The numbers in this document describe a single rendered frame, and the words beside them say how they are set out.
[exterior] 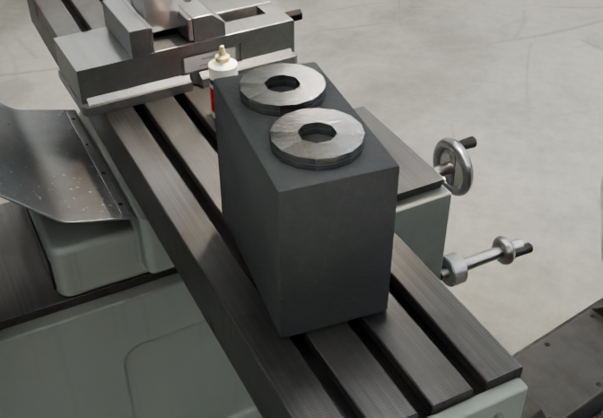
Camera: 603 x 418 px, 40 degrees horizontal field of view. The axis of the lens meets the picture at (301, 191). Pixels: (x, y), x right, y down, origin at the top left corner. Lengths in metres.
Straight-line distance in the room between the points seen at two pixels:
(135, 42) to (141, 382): 0.54
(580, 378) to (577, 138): 1.77
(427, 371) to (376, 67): 2.58
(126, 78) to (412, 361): 0.62
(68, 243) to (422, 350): 0.54
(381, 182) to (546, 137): 2.26
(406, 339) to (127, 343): 0.56
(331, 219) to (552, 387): 0.65
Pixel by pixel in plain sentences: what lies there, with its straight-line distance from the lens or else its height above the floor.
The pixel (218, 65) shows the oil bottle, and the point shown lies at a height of 1.03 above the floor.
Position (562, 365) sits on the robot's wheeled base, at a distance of 1.37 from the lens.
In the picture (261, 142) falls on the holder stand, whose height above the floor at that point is 1.13.
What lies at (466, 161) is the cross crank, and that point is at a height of 0.68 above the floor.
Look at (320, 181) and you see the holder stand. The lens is 0.74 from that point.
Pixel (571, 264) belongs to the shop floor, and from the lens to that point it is 2.48.
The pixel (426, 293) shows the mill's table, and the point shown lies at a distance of 0.91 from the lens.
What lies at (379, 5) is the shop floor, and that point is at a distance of 3.88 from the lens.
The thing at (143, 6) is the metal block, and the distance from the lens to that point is 1.23.
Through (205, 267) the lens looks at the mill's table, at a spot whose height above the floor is 0.95.
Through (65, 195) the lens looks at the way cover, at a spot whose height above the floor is 0.89.
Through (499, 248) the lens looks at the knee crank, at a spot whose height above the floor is 0.54.
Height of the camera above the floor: 1.57
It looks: 37 degrees down
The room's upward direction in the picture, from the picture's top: straight up
